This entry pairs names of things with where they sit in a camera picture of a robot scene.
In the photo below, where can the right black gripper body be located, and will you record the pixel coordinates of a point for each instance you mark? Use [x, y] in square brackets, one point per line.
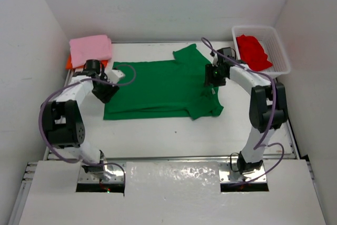
[213, 75]

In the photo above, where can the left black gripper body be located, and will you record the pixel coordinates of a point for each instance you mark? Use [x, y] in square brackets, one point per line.
[102, 89]

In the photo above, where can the green t shirt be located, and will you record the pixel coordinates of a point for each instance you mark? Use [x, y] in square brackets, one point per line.
[165, 89]

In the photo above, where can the orange t shirt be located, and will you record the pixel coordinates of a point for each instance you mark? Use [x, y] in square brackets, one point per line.
[69, 65]

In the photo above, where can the pink t shirt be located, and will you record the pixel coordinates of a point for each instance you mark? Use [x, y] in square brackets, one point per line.
[97, 47]

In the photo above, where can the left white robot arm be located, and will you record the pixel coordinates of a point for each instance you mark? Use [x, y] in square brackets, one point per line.
[61, 120]

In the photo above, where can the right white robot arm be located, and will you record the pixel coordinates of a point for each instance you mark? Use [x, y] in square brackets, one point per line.
[268, 108]

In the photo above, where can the red t shirt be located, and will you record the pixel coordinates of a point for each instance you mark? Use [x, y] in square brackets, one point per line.
[252, 53]

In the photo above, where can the white plastic laundry basket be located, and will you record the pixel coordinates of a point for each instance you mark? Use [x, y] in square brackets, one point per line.
[271, 43]

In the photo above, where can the white front cover board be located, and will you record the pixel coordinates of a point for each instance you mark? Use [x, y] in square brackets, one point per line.
[172, 193]

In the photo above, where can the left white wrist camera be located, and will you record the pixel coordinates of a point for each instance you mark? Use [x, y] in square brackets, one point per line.
[114, 76]

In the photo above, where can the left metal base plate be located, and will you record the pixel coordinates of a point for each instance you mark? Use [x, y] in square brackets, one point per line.
[112, 173]

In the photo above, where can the metal base plate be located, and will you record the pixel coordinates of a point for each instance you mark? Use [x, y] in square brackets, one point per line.
[112, 173]
[227, 175]

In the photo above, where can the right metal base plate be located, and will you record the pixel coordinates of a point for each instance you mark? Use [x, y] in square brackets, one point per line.
[227, 175]

